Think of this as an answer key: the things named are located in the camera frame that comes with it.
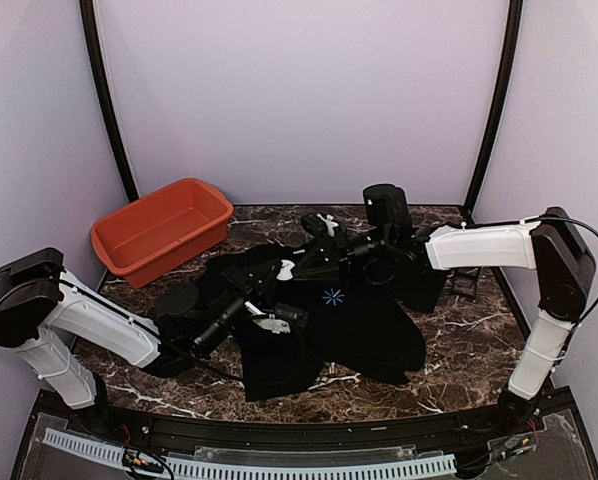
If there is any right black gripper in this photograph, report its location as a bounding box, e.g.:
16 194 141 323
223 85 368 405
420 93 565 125
291 223 393 284

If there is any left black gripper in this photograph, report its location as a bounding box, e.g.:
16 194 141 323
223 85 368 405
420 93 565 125
194 259 285 357

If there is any black t-shirt with blue logo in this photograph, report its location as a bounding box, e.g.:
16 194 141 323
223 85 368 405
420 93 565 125
198 242 453 403

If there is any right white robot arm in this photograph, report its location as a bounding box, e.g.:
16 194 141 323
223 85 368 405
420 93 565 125
278 183 598 434

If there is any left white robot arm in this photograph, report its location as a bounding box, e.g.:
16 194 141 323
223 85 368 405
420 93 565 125
0 247 291 436

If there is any orange plastic tub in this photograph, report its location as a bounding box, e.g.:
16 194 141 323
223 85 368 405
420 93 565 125
91 178 234 289

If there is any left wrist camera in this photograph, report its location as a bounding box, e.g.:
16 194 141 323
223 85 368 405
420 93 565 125
245 302 308 334

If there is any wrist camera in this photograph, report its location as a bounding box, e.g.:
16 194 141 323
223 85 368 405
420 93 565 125
245 302 308 334
300 213 347 242

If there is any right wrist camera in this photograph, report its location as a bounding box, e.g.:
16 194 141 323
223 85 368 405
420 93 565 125
300 213 347 242

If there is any white slotted cable duct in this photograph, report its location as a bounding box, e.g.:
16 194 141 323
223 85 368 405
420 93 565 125
42 428 457 480

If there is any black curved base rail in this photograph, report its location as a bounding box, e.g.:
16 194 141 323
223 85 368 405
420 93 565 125
12 388 598 479

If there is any right black frame post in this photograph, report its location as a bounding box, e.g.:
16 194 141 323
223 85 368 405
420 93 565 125
461 0 523 218

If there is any black frame post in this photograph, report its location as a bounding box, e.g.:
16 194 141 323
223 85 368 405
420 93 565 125
79 0 139 203
461 0 523 218

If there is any left black frame post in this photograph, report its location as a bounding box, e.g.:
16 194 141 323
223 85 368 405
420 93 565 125
79 0 139 203

